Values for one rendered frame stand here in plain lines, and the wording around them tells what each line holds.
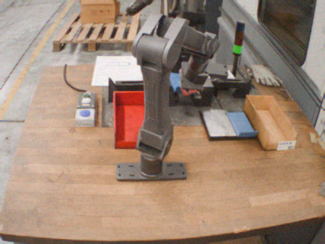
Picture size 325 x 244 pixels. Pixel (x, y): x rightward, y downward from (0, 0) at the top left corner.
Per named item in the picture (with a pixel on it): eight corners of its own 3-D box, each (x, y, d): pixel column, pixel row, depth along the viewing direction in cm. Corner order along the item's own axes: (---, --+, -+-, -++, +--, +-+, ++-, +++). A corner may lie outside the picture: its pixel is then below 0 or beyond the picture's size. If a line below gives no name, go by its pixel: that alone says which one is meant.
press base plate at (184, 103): (102, 133, 121) (101, 126, 119) (104, 69, 162) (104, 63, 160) (276, 130, 130) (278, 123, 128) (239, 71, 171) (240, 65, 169)
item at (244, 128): (239, 139, 115) (241, 132, 113) (226, 113, 128) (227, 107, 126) (257, 138, 116) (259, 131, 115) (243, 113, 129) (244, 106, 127)
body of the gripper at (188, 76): (199, 66, 119) (204, 54, 112) (202, 92, 114) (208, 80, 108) (180, 64, 118) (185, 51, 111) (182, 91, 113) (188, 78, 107)
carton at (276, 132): (263, 152, 114) (268, 133, 110) (242, 112, 135) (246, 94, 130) (293, 150, 116) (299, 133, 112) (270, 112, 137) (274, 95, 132)
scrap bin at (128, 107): (114, 149, 110) (114, 133, 107) (113, 105, 130) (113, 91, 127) (153, 148, 112) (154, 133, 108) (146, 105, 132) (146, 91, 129)
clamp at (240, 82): (208, 98, 140) (211, 75, 134) (206, 94, 143) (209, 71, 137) (242, 99, 142) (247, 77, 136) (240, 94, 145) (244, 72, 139)
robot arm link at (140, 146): (145, 121, 99) (134, 131, 95) (174, 132, 96) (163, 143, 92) (144, 140, 103) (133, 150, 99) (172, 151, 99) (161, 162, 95)
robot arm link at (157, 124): (152, 133, 102) (150, 30, 81) (173, 141, 100) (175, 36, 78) (140, 147, 98) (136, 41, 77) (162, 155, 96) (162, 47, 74)
